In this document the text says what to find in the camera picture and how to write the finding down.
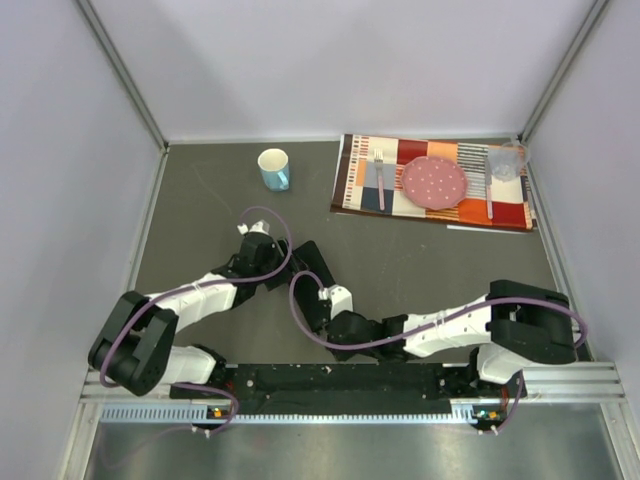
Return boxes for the black zip tool case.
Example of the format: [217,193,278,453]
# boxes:
[293,240,336,333]

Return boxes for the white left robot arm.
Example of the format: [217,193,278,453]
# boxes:
[88,221,292,397]

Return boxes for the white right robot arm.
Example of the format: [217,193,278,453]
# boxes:
[309,280,577,396]

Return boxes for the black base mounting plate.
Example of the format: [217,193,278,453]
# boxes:
[168,362,526,415]

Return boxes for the blue ceramic mug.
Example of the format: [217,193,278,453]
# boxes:
[257,148,290,192]

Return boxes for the pink polka dot plate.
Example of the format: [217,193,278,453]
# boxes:
[400,156,468,210]

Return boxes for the colourful patterned placemat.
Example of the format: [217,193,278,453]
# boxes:
[331,134,537,232]

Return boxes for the clear plastic cup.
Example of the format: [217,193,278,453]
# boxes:
[488,139,530,182]

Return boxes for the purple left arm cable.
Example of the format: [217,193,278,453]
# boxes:
[99,205,294,441]

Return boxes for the grey slotted cable duct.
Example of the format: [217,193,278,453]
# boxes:
[100,403,489,425]

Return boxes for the pink handled fork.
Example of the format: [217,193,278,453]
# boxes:
[374,149,385,212]

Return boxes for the pink handled knife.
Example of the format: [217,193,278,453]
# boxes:
[484,158,494,220]

